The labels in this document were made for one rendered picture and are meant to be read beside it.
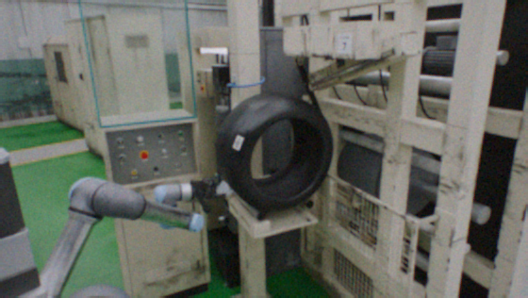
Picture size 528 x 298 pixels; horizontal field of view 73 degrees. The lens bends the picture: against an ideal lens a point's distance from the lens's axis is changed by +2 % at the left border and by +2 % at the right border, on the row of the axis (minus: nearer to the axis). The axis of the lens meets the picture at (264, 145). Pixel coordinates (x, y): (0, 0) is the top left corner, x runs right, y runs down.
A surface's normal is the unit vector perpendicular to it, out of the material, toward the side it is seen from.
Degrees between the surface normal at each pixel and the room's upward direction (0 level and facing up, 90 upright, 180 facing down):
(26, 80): 90
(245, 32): 90
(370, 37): 90
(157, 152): 90
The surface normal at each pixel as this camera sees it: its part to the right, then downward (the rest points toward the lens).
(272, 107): 0.07, -0.48
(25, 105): 0.69, 0.19
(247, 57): 0.43, 0.25
